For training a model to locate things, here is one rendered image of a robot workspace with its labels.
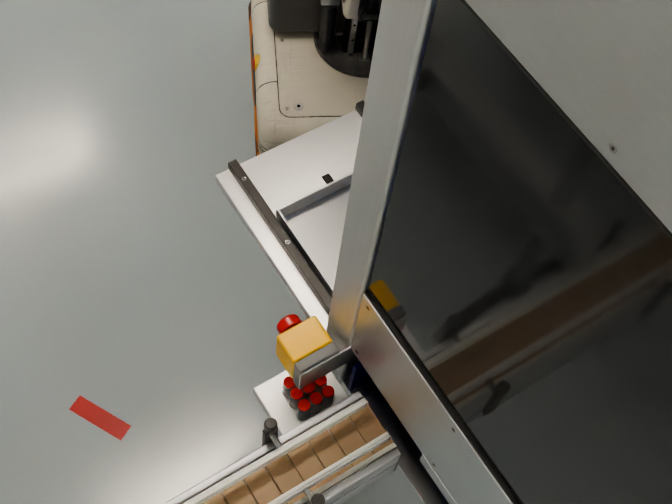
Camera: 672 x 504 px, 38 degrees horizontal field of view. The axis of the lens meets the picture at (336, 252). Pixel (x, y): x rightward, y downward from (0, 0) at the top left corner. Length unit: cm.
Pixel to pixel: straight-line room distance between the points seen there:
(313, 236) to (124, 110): 139
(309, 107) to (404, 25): 176
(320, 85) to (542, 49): 198
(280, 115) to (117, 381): 83
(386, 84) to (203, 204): 186
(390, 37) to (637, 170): 32
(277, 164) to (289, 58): 98
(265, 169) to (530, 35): 111
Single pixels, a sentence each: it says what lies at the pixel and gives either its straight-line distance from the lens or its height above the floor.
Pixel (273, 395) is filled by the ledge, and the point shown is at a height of 88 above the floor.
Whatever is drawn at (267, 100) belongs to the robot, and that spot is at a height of 27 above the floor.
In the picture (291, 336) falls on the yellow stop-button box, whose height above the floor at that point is 103.
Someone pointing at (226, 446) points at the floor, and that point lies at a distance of 251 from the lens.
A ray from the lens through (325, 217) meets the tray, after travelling 177.
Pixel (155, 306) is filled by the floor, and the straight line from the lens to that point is 267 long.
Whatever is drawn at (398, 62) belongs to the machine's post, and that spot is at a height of 167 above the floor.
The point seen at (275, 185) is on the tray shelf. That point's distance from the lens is 180.
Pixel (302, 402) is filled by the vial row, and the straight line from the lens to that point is 156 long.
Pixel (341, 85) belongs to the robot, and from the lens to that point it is 272.
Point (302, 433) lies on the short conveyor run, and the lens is 154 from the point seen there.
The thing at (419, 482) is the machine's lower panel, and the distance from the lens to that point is 159.
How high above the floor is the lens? 239
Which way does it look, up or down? 60 degrees down
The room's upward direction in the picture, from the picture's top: 9 degrees clockwise
